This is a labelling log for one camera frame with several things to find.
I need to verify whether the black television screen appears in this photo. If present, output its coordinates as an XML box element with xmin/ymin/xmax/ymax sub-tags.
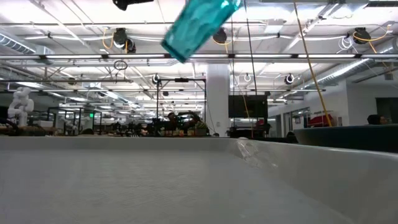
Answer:
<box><xmin>228</xmin><ymin>94</ymin><xmax>269</xmax><ymax>119</ymax></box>

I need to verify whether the red object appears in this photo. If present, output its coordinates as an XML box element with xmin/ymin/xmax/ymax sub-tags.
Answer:
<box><xmin>307</xmin><ymin>114</ymin><xmax>334</xmax><ymax>128</ymax></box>

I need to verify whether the white robot figure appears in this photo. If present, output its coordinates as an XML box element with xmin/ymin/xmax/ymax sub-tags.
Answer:
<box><xmin>6</xmin><ymin>86</ymin><xmax>35</xmax><ymax>127</ymax></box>

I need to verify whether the white pillar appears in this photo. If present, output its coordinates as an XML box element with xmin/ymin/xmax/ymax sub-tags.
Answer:
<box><xmin>205</xmin><ymin>63</ymin><xmax>231</xmax><ymax>138</ymax></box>

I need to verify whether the grey plastic tray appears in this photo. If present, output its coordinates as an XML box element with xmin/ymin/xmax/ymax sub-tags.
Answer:
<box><xmin>0</xmin><ymin>136</ymin><xmax>398</xmax><ymax>224</ymax></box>

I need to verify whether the yellow cable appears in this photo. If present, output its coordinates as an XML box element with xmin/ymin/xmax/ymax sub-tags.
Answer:
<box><xmin>293</xmin><ymin>0</ymin><xmax>333</xmax><ymax>128</ymax></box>

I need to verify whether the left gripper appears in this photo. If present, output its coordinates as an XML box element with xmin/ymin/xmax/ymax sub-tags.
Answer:
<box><xmin>112</xmin><ymin>0</ymin><xmax>155</xmax><ymax>11</ymax></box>

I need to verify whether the teal plastic cup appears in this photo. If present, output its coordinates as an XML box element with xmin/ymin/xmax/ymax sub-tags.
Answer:
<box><xmin>160</xmin><ymin>0</ymin><xmax>244</xmax><ymax>64</ymax></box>

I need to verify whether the black workstation frame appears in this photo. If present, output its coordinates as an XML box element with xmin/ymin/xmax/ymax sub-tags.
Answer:
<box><xmin>155</xmin><ymin>77</ymin><xmax>208</xmax><ymax>128</ymax></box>

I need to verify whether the black cable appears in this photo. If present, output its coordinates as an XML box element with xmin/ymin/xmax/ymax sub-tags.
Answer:
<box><xmin>243</xmin><ymin>0</ymin><xmax>259</xmax><ymax>96</ymax></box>

